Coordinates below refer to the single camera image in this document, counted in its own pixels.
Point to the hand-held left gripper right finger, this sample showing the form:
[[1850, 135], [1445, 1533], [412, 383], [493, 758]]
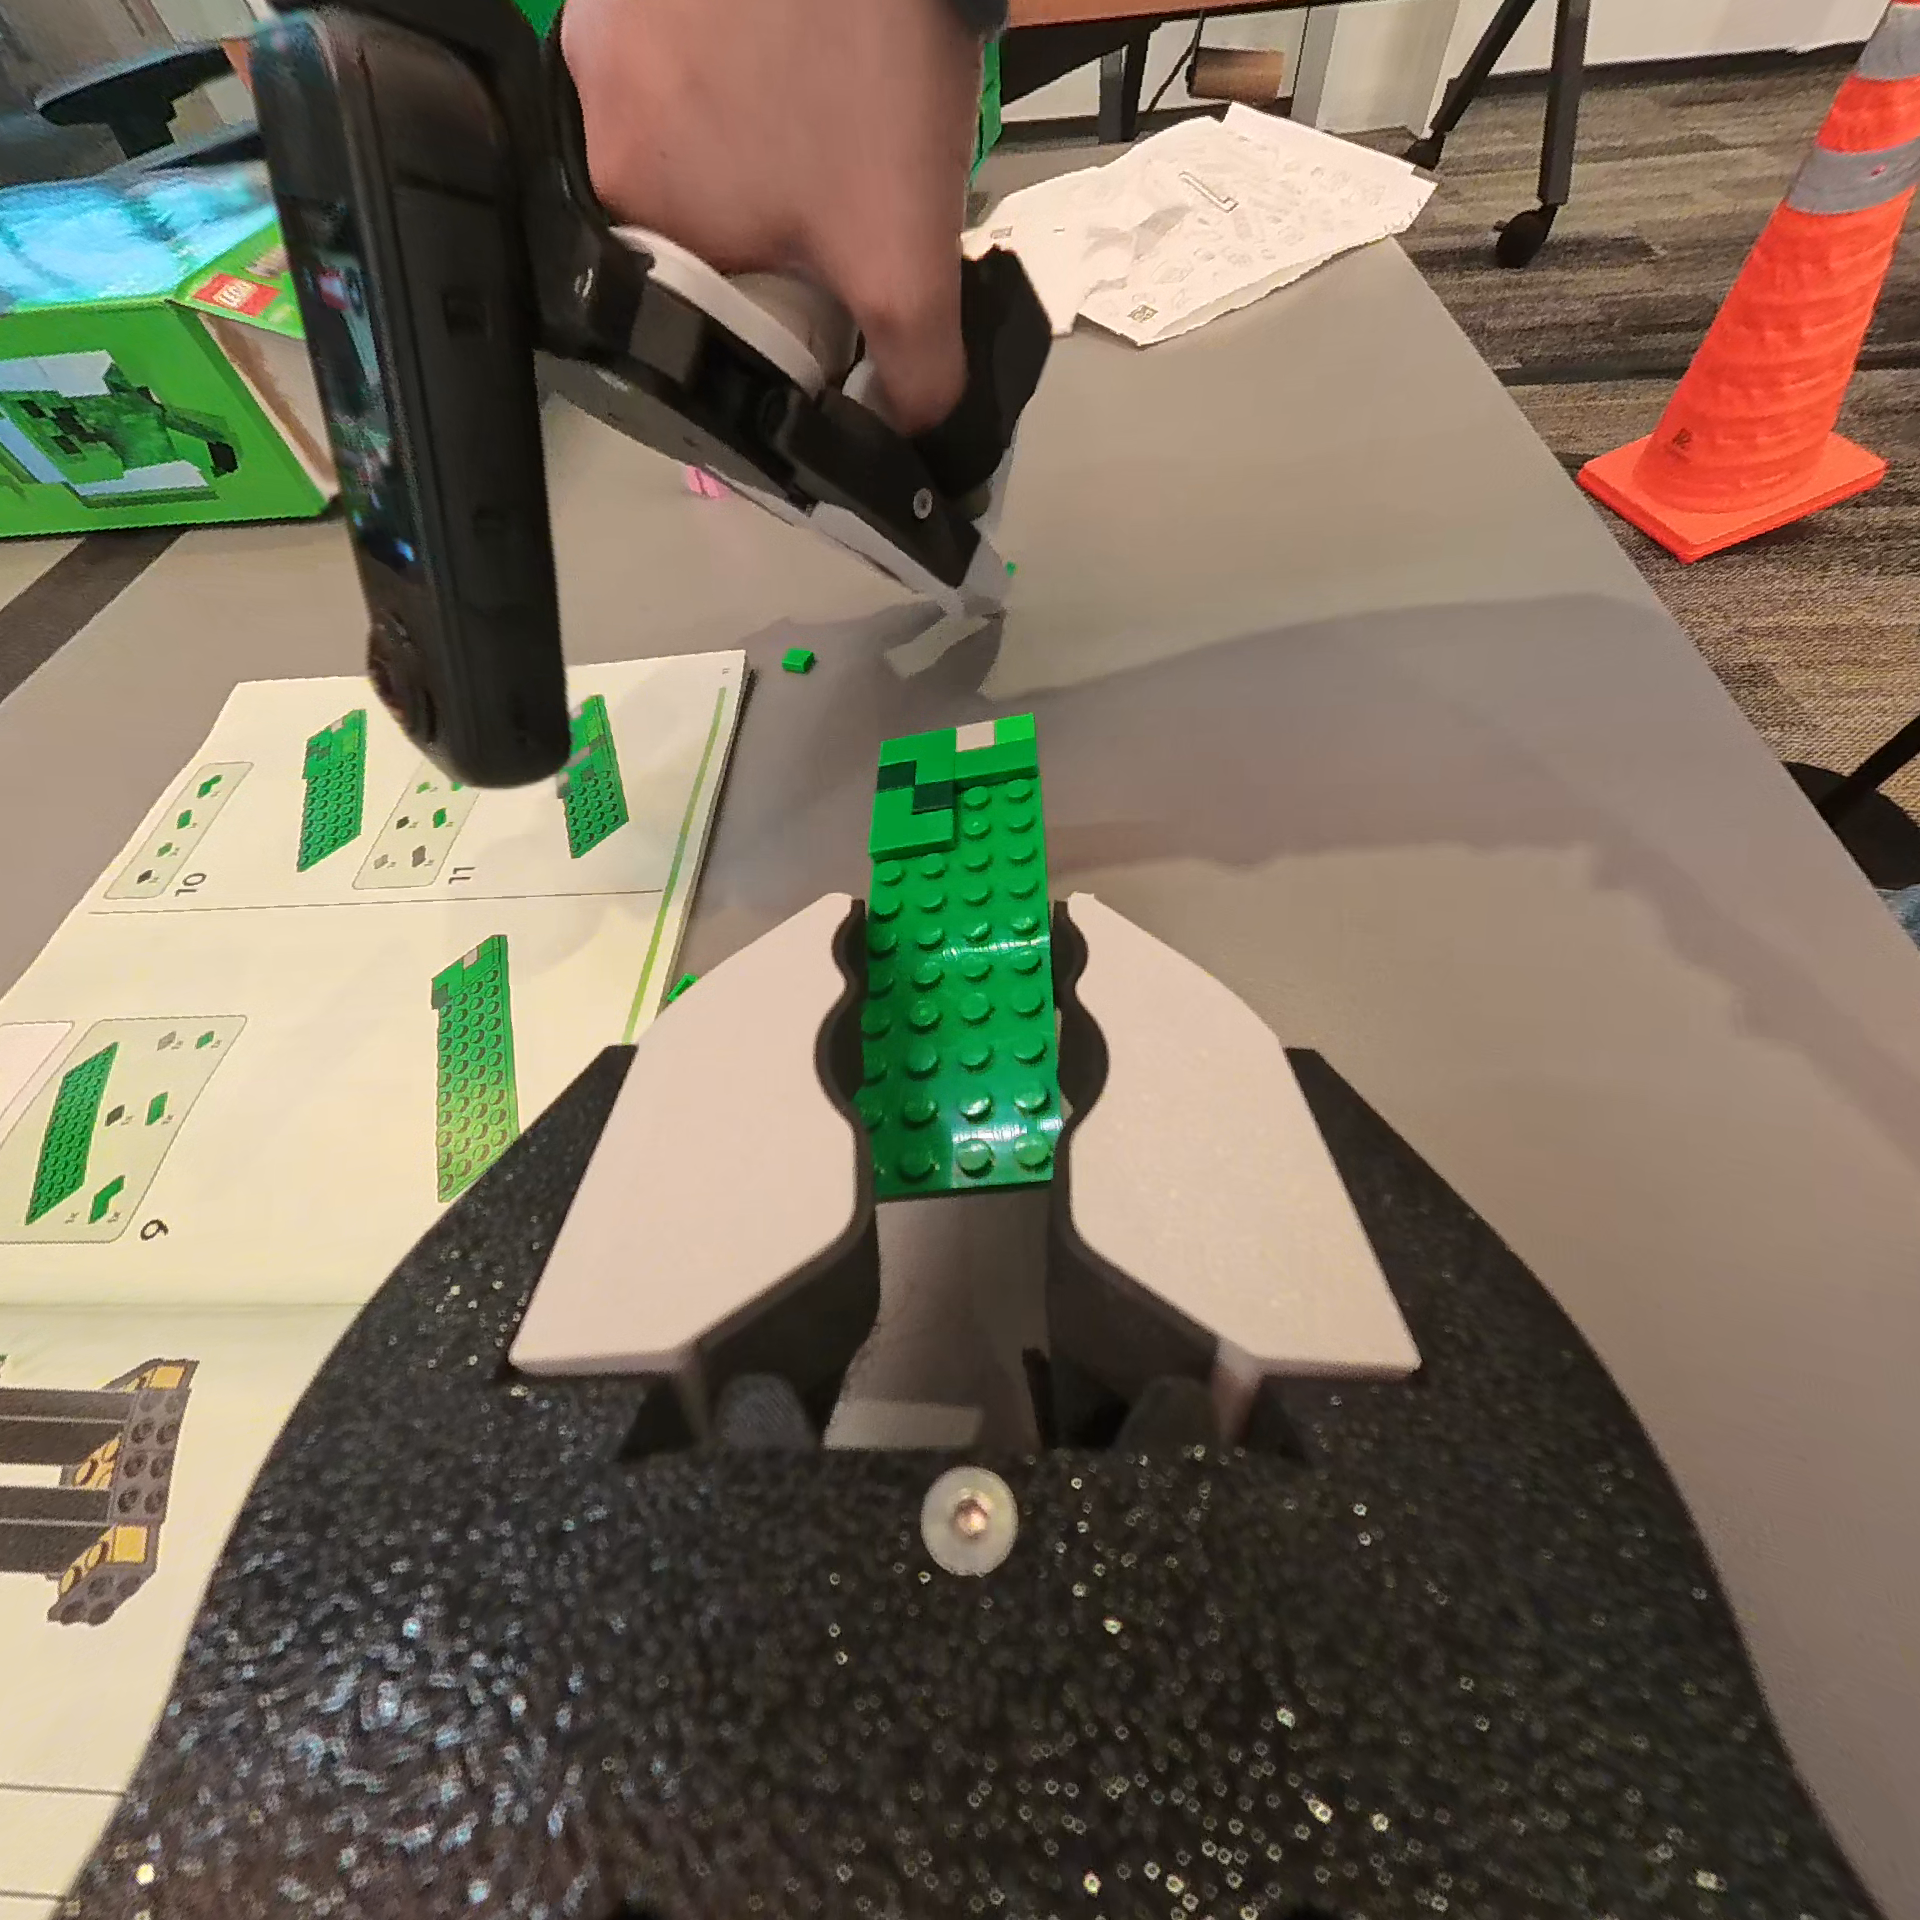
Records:
[[1231, 1200]]

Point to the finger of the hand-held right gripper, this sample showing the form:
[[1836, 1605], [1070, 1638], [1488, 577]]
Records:
[[767, 495], [945, 495]]

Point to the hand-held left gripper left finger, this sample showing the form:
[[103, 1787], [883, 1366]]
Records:
[[676, 1200]]

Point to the green studded brick plate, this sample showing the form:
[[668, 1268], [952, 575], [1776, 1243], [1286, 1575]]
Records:
[[959, 990]]

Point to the person's right hand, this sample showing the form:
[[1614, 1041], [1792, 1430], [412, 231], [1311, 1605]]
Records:
[[767, 150]]

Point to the green brick set box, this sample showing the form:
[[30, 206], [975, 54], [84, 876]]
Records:
[[136, 377]]

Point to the black office chair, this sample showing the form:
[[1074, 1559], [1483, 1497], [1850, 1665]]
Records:
[[136, 88]]

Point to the building instruction booklet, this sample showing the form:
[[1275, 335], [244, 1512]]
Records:
[[272, 961]]

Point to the black rolling chair base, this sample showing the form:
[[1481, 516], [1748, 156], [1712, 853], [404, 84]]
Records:
[[1516, 121]]

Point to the orange traffic cone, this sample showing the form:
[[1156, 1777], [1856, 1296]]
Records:
[[1787, 303]]

